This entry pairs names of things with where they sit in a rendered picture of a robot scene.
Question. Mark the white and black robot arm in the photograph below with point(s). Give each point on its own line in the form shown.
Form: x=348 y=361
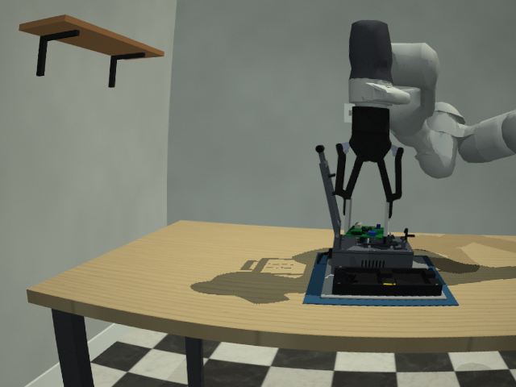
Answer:
x=376 y=64

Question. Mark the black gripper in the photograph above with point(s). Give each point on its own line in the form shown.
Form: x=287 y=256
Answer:
x=370 y=142

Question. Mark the green circuit board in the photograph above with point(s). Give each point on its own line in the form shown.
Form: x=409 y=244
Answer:
x=369 y=232

